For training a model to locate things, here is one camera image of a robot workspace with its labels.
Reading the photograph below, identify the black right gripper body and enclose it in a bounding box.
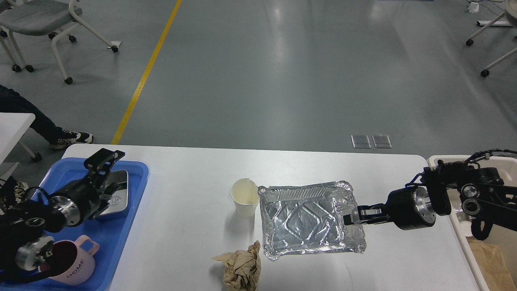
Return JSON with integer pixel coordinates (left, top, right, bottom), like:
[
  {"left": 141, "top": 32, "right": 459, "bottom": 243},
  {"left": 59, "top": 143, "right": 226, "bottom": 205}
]
[{"left": 386, "top": 186, "right": 436, "bottom": 230}]

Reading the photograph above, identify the pink ribbed mug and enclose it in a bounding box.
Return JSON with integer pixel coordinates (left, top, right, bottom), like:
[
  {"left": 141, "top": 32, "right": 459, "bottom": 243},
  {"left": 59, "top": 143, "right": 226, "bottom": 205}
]
[{"left": 38, "top": 235, "right": 100, "bottom": 285}]

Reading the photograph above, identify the blue plastic tray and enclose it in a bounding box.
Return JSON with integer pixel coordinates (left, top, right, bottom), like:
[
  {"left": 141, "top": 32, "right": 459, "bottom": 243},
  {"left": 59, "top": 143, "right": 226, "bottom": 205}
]
[{"left": 1, "top": 160, "right": 149, "bottom": 291}]

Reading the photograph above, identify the white chair base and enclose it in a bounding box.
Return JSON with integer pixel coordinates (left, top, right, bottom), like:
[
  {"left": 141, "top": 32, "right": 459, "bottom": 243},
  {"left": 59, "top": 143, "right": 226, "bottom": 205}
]
[{"left": 465, "top": 0, "right": 517, "bottom": 78}]

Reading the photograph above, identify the stainless steel rectangular tin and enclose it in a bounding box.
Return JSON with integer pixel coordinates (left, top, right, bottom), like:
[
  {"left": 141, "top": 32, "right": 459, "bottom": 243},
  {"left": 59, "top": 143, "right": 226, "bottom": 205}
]
[{"left": 96, "top": 170, "right": 130, "bottom": 221}]

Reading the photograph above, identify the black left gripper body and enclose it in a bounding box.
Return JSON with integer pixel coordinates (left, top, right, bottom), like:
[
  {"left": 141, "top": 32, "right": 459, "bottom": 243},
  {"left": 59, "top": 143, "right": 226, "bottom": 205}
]
[{"left": 48, "top": 179, "right": 102, "bottom": 227}]

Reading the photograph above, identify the grey office chair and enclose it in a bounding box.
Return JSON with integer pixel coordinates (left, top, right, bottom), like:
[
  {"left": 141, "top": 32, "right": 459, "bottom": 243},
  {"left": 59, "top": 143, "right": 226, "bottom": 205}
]
[{"left": 0, "top": 0, "right": 119, "bottom": 84}]

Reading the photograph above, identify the person in dark trousers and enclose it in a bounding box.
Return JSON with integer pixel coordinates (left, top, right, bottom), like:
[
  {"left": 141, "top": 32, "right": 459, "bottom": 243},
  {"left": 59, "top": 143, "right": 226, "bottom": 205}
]
[{"left": 0, "top": 85, "right": 94, "bottom": 150}]

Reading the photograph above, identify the white side table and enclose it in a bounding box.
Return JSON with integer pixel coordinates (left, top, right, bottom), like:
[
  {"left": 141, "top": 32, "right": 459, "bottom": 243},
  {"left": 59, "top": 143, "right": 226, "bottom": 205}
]
[{"left": 0, "top": 112, "right": 41, "bottom": 180}]

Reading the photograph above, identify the aluminium foil tray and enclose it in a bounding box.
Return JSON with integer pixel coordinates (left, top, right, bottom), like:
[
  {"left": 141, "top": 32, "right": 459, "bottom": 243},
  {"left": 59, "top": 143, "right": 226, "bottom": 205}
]
[{"left": 257, "top": 181, "right": 367, "bottom": 260}]

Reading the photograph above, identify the left metal floor plate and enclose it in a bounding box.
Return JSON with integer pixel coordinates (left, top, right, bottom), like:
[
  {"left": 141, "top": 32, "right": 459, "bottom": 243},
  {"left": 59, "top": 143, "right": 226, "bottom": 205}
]
[{"left": 351, "top": 135, "right": 372, "bottom": 149}]

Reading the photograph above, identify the metal floor plate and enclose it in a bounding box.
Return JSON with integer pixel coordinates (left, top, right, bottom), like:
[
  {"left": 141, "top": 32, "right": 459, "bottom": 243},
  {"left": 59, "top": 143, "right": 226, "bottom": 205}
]
[
  {"left": 351, "top": 135, "right": 372, "bottom": 149},
  {"left": 372, "top": 135, "right": 393, "bottom": 149}
]

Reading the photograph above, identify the right metal floor plate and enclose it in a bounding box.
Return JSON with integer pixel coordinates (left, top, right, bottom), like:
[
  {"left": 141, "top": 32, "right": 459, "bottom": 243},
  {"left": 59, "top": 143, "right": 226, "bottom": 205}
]
[{"left": 372, "top": 135, "right": 393, "bottom": 149}]

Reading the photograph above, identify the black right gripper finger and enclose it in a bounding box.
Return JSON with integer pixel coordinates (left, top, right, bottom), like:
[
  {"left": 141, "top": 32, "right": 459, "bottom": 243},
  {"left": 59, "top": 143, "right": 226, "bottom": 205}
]
[
  {"left": 343, "top": 213, "right": 390, "bottom": 226},
  {"left": 352, "top": 203, "right": 385, "bottom": 217}
]

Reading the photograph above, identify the white paper cup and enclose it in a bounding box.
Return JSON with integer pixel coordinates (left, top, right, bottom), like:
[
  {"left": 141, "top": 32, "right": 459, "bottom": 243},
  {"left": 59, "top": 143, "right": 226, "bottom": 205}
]
[{"left": 230, "top": 178, "right": 260, "bottom": 219}]

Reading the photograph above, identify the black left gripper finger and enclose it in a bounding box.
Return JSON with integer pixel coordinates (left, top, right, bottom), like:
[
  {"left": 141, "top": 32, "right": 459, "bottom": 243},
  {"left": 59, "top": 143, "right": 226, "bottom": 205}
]
[
  {"left": 84, "top": 149, "right": 126, "bottom": 178},
  {"left": 99, "top": 182, "right": 127, "bottom": 207}
]

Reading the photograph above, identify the beige plastic bin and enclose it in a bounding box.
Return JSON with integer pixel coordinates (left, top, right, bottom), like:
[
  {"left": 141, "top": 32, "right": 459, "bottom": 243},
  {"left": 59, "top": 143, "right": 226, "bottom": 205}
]
[{"left": 428, "top": 155, "right": 517, "bottom": 291}]

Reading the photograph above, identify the brown paper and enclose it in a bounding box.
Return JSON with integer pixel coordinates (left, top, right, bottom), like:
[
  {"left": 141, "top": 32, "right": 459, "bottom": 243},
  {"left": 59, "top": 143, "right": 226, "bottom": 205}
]
[{"left": 212, "top": 240, "right": 261, "bottom": 291}]

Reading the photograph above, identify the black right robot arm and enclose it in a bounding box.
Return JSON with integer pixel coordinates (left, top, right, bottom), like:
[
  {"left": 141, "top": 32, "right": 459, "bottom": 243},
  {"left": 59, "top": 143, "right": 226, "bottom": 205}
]
[{"left": 343, "top": 149, "right": 517, "bottom": 240}]

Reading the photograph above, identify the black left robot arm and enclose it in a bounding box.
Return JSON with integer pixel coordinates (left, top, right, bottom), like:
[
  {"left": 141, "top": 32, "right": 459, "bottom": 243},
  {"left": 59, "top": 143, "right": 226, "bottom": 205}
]
[{"left": 1, "top": 148, "right": 125, "bottom": 283}]

